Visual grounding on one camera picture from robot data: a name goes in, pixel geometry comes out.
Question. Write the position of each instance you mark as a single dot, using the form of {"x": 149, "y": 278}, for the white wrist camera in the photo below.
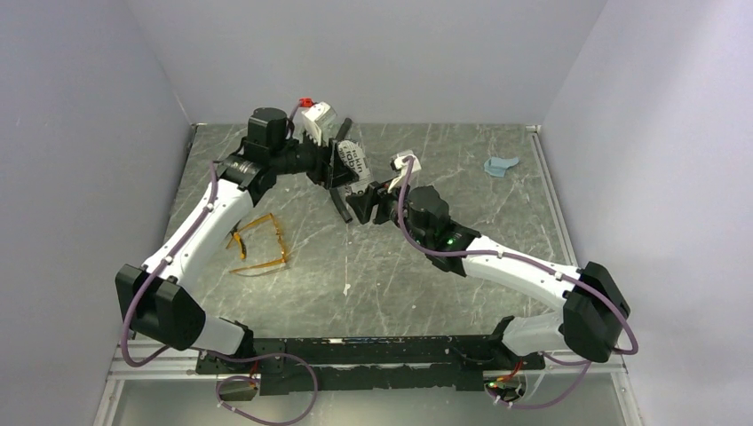
{"x": 318, "y": 117}
{"x": 406, "y": 166}

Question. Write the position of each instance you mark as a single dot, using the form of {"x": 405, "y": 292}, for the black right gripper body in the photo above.
{"x": 388, "y": 207}

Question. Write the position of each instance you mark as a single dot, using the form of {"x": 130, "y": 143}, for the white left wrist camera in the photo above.
{"x": 318, "y": 117}

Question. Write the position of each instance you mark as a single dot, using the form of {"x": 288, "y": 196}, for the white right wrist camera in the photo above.
{"x": 406, "y": 166}

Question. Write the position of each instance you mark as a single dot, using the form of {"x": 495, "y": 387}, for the yellow handled pliers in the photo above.
{"x": 237, "y": 238}

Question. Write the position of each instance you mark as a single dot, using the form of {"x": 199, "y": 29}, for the blue cleaning cloth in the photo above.
{"x": 497, "y": 166}

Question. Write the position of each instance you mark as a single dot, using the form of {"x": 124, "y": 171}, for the aluminium frame rail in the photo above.
{"x": 516, "y": 388}

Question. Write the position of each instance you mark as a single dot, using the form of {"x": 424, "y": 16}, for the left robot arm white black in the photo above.
{"x": 156, "y": 297}

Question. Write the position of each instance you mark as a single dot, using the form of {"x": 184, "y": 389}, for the orange transparent safety glasses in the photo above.
{"x": 267, "y": 250}

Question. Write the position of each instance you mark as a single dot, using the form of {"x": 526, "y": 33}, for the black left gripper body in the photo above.
{"x": 306, "y": 157}

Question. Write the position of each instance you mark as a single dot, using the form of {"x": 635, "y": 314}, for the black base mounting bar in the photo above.
{"x": 460, "y": 362}

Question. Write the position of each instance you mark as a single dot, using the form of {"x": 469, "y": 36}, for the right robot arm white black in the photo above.
{"x": 588, "y": 312}

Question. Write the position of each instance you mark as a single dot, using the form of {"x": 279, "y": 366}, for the printed glasses pouch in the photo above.
{"x": 355, "y": 159}

